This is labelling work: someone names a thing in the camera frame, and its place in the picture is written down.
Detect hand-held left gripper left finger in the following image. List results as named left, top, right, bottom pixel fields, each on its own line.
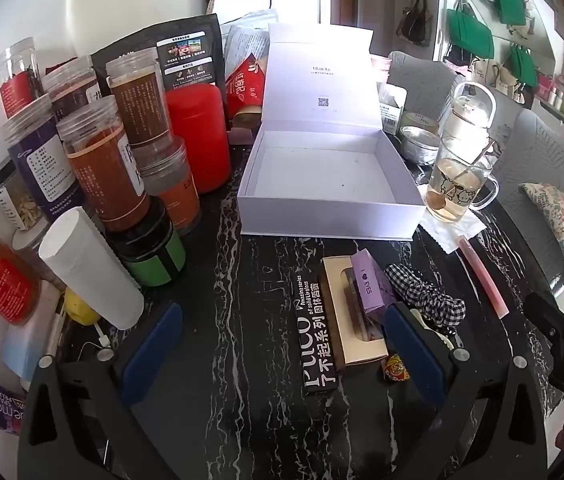
left=19, top=304, right=213, bottom=480

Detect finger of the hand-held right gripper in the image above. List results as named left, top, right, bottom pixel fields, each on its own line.
left=523, top=291, right=564, bottom=361

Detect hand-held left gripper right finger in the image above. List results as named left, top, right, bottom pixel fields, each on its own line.
left=362, top=304, right=548, bottom=480

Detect lollipop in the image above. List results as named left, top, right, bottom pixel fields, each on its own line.
left=381, top=354, right=407, bottom=385

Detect black white checkered scrunchie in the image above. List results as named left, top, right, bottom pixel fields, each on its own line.
left=384, top=262, right=468, bottom=336

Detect small purple box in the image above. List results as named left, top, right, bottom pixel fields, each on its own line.
left=351, top=249, right=397, bottom=328

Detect beige window box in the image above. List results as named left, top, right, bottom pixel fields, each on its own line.
left=322, top=255, right=390, bottom=366

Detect pink cosmetic tube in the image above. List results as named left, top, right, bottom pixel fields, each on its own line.
left=457, top=235, right=510, bottom=318

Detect black long printed box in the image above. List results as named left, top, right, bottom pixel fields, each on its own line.
left=294, top=267, right=340, bottom=396

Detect white gift box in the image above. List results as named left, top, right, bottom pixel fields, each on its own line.
left=237, top=22, right=428, bottom=241

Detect small yellow item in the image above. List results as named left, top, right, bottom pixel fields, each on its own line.
left=64, top=287, right=102, bottom=326

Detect black jar green label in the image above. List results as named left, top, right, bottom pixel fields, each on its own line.
left=106, top=195, right=187, bottom=288

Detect white cylinder tube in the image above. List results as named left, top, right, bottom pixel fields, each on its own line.
left=38, top=206, right=145, bottom=331

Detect white napkin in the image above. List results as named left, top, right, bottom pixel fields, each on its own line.
left=417, top=205, right=488, bottom=256

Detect white blue bottle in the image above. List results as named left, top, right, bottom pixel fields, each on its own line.
left=0, top=280, right=67, bottom=391

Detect grey cushioned chair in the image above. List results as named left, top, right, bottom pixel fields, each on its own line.
left=387, top=51, right=468, bottom=111
left=492, top=109, right=564, bottom=301

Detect frosted jar orange label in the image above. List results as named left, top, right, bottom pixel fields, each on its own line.
left=136, top=135, right=203, bottom=236

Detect glass mug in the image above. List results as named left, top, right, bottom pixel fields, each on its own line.
left=424, top=135, right=500, bottom=226

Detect red label bottle black cap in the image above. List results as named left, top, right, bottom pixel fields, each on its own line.
left=0, top=215, right=42, bottom=326

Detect gold spoon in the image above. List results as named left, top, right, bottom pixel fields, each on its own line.
left=432, top=137, right=495, bottom=211

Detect seed jar black lid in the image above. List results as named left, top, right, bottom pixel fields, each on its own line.
left=0, top=155, right=47, bottom=233

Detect metal bowl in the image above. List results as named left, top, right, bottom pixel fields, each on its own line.
left=399, top=125, right=445, bottom=166

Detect purple label jar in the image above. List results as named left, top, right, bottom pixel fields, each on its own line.
left=0, top=95, right=85, bottom=223

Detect red canister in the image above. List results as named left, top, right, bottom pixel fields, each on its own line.
left=164, top=82, right=233, bottom=196

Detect pink small item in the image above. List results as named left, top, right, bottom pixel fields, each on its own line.
left=227, top=127, right=255, bottom=147

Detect cream handbag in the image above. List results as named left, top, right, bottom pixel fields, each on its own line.
left=492, top=62, right=525, bottom=103

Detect clear tape roll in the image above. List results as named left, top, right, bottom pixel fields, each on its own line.
left=399, top=110, right=440, bottom=133

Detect white green carton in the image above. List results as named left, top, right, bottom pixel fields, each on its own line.
left=377, top=82, right=409, bottom=136

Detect tall brown jar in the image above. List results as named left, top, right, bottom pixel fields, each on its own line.
left=106, top=47, right=175, bottom=148

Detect green tote bag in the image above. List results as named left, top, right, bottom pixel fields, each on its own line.
left=507, top=45, right=538, bottom=88

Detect gold box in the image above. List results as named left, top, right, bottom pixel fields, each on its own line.
left=232, top=105, right=263, bottom=128

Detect dark red jar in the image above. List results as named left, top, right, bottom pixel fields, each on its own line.
left=42, top=55, right=100, bottom=121

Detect red snack packet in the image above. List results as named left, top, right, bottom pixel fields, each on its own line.
left=225, top=52, right=269, bottom=121

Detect green hanging bags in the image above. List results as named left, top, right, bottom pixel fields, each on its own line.
left=447, top=0, right=495, bottom=61

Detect pink paper cup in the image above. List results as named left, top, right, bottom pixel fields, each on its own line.
left=369, top=55, right=393, bottom=83

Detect clear jar red label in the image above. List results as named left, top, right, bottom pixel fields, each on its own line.
left=0, top=37, right=45, bottom=121

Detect black oat bag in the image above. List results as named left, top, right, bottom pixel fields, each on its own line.
left=90, top=12, right=227, bottom=111

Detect white printed paper packet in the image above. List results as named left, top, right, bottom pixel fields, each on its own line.
left=224, top=22, right=270, bottom=78

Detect brown handbag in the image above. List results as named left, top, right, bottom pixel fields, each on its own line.
left=396, top=0, right=433, bottom=48

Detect silver zip pouch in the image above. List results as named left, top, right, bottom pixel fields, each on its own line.
left=222, top=9, right=280, bottom=36

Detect brown door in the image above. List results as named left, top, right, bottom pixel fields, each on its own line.
left=312, top=0, right=360, bottom=26

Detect white fridge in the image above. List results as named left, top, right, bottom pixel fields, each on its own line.
left=209, top=0, right=333, bottom=28

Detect white cable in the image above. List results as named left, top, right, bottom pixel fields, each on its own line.
left=49, top=310, right=112, bottom=361

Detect white kettle with handle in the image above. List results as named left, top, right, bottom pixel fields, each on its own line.
left=442, top=81, right=498, bottom=161

